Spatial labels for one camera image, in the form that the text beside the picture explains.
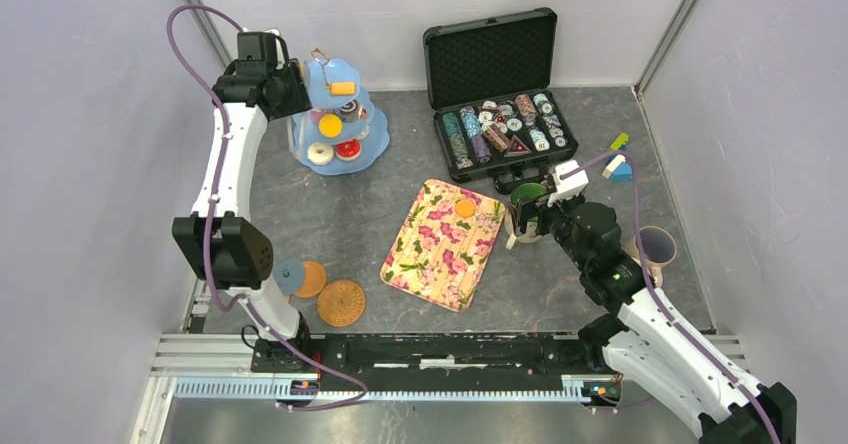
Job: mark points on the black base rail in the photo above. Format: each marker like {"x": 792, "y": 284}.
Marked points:
{"x": 545, "y": 352}

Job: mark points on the chocolate swirl cake roll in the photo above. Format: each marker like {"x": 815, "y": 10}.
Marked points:
{"x": 352, "y": 112}

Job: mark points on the blue smiley coaster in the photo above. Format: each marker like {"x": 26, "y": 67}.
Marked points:
{"x": 289, "y": 275}

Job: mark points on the black poker chip case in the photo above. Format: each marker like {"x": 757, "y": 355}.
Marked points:
{"x": 488, "y": 84}

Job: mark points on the green-inside floral mug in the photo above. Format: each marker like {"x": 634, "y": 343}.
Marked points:
{"x": 523, "y": 192}

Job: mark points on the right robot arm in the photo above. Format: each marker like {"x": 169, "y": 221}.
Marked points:
{"x": 642, "y": 336}

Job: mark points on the red glazed donut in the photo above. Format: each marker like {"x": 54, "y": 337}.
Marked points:
{"x": 349, "y": 150}

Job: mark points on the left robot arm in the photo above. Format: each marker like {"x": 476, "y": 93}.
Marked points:
{"x": 223, "y": 247}

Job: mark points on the blue three-tier cake stand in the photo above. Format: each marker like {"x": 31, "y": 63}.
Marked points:
{"x": 344, "y": 132}

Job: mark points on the colourful toy block stack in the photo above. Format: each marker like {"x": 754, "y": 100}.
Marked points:
{"x": 617, "y": 168}

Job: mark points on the beige mug purple inside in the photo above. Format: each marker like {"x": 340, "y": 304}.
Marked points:
{"x": 653, "y": 249}

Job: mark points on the round orange biscuit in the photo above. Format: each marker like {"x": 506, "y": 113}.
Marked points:
{"x": 465, "y": 208}

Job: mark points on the white glazed donut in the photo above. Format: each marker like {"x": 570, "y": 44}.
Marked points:
{"x": 320, "y": 154}

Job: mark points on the square yellow biscuit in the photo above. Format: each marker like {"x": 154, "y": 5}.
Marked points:
{"x": 343, "y": 88}

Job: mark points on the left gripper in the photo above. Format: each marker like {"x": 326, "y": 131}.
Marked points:
{"x": 300, "y": 101}

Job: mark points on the woven rattan coaster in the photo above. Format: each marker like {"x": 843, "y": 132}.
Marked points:
{"x": 341, "y": 303}

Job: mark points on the floral rectangular tray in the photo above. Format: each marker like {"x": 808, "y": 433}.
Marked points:
{"x": 438, "y": 256}

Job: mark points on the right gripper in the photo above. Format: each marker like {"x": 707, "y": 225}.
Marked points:
{"x": 543, "y": 205}

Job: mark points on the cork coaster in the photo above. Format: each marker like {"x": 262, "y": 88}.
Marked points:
{"x": 315, "y": 279}

